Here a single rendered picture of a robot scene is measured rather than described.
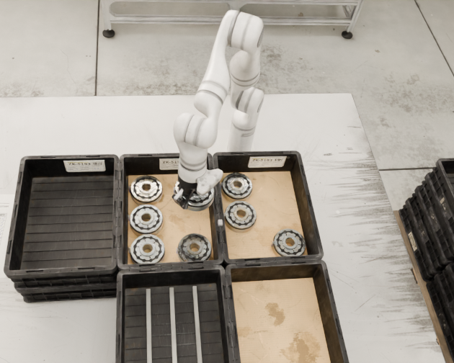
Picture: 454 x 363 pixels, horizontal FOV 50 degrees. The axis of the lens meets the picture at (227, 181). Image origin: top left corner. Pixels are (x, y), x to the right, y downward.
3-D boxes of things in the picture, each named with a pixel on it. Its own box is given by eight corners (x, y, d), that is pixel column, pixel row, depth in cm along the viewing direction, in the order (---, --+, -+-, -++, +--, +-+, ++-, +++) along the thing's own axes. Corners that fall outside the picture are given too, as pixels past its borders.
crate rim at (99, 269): (22, 160, 154) (21, 155, 152) (119, 158, 158) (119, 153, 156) (4, 279, 132) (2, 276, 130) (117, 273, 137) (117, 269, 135)
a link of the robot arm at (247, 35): (268, 11, 123) (265, 60, 148) (233, 1, 124) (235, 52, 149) (256, 43, 121) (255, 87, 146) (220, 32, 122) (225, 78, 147)
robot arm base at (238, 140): (228, 138, 194) (232, 110, 179) (251, 141, 194) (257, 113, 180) (225, 157, 189) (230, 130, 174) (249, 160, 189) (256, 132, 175)
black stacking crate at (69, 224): (29, 177, 162) (21, 157, 153) (121, 175, 166) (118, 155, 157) (14, 292, 140) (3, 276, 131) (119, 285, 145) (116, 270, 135)
